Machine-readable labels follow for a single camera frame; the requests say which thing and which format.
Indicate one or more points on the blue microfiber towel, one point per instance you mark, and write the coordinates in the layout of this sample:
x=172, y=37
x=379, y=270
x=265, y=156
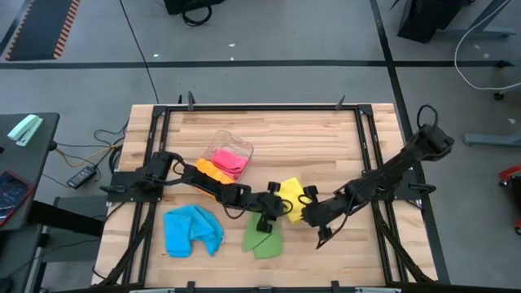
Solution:
x=187, y=232

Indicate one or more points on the black floor cabinet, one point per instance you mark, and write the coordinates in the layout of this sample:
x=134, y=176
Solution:
x=427, y=20

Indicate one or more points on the green microfiber towel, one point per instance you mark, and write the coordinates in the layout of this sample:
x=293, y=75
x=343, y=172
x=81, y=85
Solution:
x=264, y=244

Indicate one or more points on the black frame lever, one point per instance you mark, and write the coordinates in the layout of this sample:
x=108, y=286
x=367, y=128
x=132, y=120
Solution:
x=340, y=103

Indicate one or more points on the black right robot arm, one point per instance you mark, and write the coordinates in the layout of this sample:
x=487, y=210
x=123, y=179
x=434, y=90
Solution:
x=390, y=167

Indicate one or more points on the black side table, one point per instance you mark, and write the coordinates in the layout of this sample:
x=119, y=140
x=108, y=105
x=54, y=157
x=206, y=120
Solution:
x=24, y=158

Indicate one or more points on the clear plastic container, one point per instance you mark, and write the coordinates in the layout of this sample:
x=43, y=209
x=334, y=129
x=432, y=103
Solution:
x=228, y=140

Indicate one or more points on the red wheeled cart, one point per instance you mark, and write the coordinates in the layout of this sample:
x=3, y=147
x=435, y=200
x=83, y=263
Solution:
x=510, y=173

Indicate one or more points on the grey metal table foot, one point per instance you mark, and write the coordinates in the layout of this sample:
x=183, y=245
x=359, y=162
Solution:
x=492, y=139

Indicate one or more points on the pink microfiber towel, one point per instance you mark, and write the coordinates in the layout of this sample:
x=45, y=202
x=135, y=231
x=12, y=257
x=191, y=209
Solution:
x=230, y=160

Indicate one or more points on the black metal table frame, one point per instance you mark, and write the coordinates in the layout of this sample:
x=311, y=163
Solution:
x=260, y=108

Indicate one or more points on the smartphone with red case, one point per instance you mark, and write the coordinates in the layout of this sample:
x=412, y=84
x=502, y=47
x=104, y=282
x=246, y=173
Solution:
x=12, y=195

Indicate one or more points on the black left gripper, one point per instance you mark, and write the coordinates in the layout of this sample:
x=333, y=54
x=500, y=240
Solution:
x=270, y=205

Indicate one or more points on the black orange-striped floor mat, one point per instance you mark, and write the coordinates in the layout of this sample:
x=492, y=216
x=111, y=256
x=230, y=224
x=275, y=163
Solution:
x=40, y=28

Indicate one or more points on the black power adapter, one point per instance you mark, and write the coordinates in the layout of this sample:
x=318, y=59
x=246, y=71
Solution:
x=81, y=177

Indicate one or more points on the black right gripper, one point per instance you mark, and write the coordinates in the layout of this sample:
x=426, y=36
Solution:
x=323, y=211

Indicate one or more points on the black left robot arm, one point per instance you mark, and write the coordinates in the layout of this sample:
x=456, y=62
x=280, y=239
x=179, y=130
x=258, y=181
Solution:
x=195, y=179

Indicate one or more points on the mint green stapler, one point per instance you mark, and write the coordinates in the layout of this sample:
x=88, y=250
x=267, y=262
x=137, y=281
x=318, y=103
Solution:
x=24, y=129

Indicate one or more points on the large orange microfiber towel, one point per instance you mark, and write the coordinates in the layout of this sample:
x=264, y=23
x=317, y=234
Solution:
x=211, y=171

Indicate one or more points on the yellow microfiber towel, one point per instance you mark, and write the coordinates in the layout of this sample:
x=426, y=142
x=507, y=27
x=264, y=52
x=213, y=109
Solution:
x=291, y=191

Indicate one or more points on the black caster wheel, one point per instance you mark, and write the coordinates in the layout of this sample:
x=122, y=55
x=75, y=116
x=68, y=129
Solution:
x=499, y=96

